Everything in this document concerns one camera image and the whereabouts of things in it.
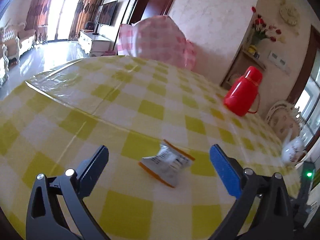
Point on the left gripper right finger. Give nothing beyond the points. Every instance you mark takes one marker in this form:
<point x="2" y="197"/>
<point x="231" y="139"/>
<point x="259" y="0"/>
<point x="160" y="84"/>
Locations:
<point x="274" y="217"/>

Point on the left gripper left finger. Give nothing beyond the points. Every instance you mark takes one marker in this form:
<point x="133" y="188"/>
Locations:
<point x="45" y="219"/>

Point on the white orange snack packet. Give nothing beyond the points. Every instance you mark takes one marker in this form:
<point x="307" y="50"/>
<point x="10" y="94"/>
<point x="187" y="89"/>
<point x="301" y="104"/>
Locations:
<point x="167" y="164"/>

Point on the white floral teapot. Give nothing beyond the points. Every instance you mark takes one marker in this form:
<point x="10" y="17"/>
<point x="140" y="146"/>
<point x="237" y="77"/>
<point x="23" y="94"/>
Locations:
<point x="292" y="149"/>

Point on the white ornate chair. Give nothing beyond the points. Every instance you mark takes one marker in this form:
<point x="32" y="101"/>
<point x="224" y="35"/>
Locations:
<point x="283" y="117"/>

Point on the red thermos jug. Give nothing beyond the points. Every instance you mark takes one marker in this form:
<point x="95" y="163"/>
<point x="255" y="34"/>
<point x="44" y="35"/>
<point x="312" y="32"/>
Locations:
<point x="244" y="97"/>

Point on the yellow green checkered tablecloth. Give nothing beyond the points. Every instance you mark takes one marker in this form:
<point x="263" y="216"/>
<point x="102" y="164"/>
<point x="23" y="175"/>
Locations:
<point x="59" y="118"/>

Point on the wooden corner shelf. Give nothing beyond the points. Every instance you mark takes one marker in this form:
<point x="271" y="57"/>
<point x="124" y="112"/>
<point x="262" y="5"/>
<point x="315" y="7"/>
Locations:
<point x="242" y="60"/>

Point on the flower vase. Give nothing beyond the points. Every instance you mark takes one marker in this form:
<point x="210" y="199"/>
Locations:
<point x="261" y="31"/>

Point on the white tv cabinet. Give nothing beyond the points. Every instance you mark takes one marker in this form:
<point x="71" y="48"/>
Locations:
<point x="93" y="45"/>

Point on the beige sofa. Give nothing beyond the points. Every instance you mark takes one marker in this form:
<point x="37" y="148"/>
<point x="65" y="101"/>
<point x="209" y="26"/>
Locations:
<point x="15" y="41"/>

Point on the pink checkered covered chair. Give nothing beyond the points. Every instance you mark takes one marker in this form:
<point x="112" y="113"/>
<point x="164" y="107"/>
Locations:
<point x="157" y="38"/>

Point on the wall television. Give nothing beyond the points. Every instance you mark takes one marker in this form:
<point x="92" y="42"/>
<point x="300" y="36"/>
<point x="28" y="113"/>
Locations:
<point x="107" y="12"/>

